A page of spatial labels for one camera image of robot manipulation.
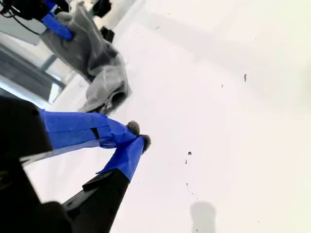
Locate grey white-striped towel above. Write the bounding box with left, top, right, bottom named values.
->
left=40, top=1, right=130, bottom=116

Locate black table clamp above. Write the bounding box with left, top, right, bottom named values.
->
left=100, top=26, right=115, bottom=42
left=91, top=0, right=112, bottom=18

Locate black camera cable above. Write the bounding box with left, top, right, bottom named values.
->
left=0, top=0, right=43, bottom=36

